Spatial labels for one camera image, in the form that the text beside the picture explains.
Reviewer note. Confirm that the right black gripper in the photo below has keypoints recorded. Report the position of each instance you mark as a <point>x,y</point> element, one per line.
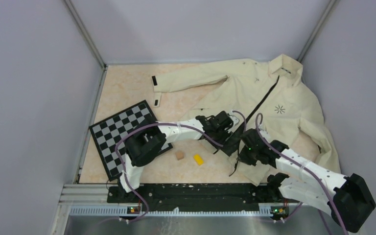
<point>243,157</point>

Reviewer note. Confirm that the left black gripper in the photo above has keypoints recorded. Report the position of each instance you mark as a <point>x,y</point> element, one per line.
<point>225,134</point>

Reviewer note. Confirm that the cream zip-up jacket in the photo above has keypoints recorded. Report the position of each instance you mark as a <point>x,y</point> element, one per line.
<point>272,88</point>

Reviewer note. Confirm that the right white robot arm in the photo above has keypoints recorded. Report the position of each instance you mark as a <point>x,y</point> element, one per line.
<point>347,199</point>

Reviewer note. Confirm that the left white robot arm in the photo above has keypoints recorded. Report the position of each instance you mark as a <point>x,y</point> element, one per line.
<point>141,146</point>

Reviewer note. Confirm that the yellow rectangular block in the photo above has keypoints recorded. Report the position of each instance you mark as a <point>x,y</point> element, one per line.
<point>198,159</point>

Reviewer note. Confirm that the small wooden letter cube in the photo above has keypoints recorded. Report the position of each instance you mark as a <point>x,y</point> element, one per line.
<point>179,155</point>

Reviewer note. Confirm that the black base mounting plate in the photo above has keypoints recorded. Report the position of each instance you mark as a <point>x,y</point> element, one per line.
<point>211,197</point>

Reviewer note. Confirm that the black white checkerboard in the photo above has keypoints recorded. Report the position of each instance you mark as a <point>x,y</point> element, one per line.
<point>109,131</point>

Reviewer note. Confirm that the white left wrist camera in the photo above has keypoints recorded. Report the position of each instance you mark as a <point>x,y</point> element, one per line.
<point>234,119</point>

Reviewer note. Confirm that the grey slotted cable duct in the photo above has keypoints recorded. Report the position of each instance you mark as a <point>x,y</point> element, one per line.
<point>125,211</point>

